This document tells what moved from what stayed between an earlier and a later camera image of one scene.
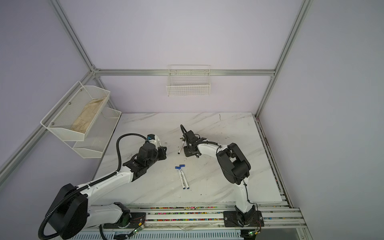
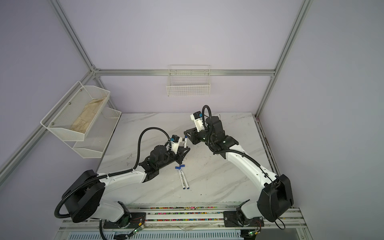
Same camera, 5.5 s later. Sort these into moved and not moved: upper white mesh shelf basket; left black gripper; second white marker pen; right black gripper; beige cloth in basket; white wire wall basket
Moved: right black gripper; left black gripper
Not moved: second white marker pen; beige cloth in basket; upper white mesh shelf basket; white wire wall basket
